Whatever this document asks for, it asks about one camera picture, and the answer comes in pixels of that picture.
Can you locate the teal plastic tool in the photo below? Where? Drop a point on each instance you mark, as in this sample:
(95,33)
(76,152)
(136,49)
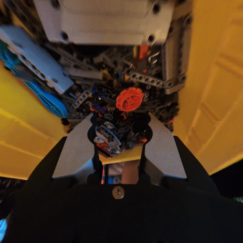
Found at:
(49,100)

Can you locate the person's leg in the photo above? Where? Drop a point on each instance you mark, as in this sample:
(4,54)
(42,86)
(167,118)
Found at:
(131,172)

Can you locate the pile of building parts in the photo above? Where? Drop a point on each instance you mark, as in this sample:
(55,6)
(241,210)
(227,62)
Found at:
(113,76)

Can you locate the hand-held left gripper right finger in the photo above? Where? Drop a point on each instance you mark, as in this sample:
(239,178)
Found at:
(165,151)

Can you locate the yellow plastic bin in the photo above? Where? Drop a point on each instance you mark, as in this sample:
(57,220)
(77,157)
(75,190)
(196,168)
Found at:
(208,95)

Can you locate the light grey holed panel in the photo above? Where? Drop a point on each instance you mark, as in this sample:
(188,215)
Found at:
(41,60)

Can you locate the small orange sprocket wheel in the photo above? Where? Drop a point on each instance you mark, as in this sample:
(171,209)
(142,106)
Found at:
(129,99)

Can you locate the light grey rectangular plate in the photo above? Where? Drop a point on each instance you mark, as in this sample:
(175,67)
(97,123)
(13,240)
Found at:
(106,22)

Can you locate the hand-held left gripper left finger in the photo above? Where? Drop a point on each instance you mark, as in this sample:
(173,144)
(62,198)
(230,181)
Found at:
(76,151)

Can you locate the long light grey frame beam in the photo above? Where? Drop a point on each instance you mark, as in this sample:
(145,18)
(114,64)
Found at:
(174,57)

